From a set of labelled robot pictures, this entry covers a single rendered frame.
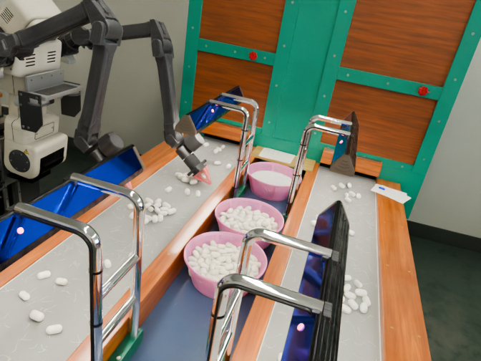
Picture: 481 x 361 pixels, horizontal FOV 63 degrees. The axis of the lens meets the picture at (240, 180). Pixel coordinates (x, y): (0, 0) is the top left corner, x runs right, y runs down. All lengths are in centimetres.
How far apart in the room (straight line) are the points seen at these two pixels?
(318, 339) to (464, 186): 280
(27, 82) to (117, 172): 85
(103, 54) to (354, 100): 123
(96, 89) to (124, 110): 209
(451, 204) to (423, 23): 169
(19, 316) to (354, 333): 86
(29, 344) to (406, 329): 96
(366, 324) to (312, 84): 124
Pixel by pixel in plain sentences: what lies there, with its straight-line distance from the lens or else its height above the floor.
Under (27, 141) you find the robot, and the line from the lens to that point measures 188.
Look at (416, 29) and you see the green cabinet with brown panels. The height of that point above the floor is 149.
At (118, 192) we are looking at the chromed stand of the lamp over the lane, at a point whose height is 111.
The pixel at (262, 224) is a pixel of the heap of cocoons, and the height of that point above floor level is 74.
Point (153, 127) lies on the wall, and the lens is 340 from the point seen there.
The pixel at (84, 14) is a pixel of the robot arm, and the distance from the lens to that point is 139.
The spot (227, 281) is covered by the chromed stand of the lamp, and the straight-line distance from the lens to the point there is 64.
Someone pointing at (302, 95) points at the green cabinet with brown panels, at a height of 109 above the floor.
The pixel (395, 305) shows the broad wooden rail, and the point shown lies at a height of 77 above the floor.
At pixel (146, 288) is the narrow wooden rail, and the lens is 113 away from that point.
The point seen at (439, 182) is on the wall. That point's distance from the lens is 326.
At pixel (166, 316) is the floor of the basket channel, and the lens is 119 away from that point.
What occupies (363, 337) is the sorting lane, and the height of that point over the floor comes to 74.
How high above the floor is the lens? 152
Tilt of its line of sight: 26 degrees down
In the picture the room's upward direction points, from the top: 10 degrees clockwise
